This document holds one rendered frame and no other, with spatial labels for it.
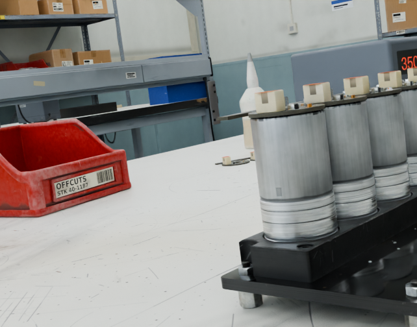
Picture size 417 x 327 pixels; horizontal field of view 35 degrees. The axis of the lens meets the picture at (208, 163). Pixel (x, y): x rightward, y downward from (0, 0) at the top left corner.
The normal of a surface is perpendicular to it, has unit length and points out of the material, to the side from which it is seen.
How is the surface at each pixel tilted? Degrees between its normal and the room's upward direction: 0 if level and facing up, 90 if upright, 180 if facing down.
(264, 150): 90
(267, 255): 90
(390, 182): 90
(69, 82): 90
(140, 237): 0
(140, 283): 0
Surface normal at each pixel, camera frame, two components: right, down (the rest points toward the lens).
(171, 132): 0.73, -0.01
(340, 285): -0.13, -0.98
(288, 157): -0.24, 0.14
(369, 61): -0.78, 0.18
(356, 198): 0.28, 0.08
